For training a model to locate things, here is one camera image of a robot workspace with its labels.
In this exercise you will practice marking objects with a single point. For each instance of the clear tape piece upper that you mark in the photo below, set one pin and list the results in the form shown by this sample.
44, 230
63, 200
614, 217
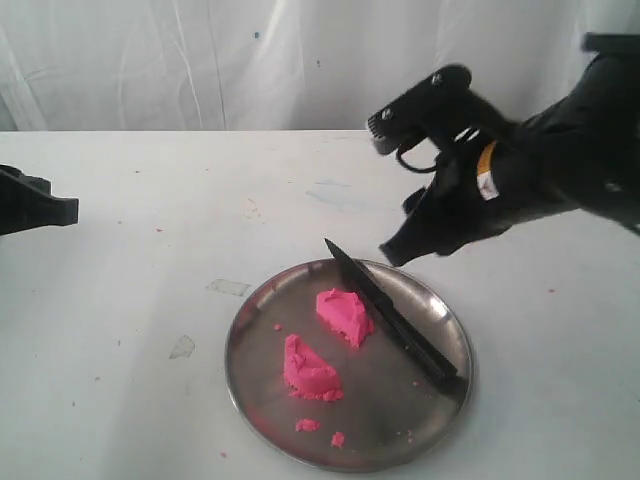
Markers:
228, 287

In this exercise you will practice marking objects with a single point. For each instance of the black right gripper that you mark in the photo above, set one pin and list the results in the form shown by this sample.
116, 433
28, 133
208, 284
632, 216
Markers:
448, 215

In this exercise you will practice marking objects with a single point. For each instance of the black kitchen knife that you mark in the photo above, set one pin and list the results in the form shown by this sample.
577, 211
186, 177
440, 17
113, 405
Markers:
435, 365

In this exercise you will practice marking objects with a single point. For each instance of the clear tape piece lower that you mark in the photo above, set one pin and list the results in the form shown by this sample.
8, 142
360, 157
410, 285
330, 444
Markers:
183, 348

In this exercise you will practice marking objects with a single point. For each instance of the round steel plate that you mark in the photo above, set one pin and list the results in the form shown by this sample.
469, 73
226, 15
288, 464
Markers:
390, 413

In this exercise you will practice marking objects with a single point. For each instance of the pink dough cut piece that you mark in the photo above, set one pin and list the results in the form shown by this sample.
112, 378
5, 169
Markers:
345, 314

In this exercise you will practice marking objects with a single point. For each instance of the pink crumb front left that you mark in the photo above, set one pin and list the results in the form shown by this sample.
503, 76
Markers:
307, 425

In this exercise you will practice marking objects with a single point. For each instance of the pink crumb front middle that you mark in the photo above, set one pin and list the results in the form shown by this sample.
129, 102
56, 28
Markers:
338, 440

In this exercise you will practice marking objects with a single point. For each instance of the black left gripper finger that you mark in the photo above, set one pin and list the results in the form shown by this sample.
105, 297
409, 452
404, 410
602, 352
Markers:
26, 203

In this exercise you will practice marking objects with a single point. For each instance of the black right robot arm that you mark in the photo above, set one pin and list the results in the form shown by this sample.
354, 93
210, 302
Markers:
491, 173

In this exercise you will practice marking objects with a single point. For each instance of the clear tape piece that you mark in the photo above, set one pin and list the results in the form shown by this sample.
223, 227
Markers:
228, 287
183, 348

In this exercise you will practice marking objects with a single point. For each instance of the white backdrop curtain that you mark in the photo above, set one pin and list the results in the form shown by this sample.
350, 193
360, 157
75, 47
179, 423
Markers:
270, 65

